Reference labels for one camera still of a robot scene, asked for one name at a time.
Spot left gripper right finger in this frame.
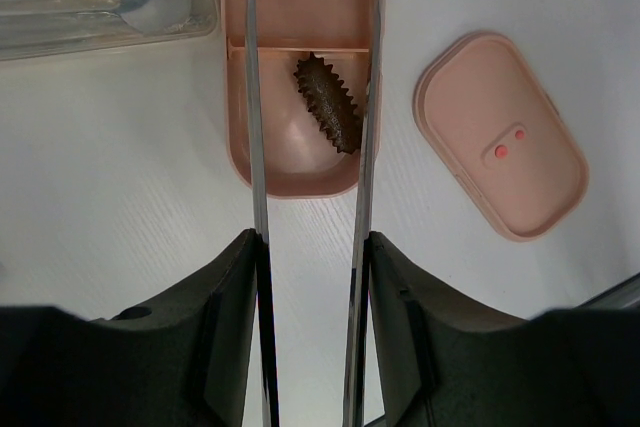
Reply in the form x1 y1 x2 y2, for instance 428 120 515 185
369 232 639 426

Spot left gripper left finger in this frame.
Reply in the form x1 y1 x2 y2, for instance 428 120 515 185
1 229 257 426

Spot metal tongs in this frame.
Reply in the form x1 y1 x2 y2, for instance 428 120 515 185
245 0 383 426

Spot brown sea cucumber toy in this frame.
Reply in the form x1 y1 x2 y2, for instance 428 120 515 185
293 52 363 155

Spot pink lunch box base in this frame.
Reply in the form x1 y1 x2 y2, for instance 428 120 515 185
253 0 383 199

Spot pink lunch box lid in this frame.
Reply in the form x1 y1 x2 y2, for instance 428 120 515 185
413 31 589 242

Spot metal spoon in case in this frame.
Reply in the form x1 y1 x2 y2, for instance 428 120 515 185
1 0 192 34

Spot aluminium mounting rail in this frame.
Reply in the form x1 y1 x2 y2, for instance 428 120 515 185
580 285 639 309

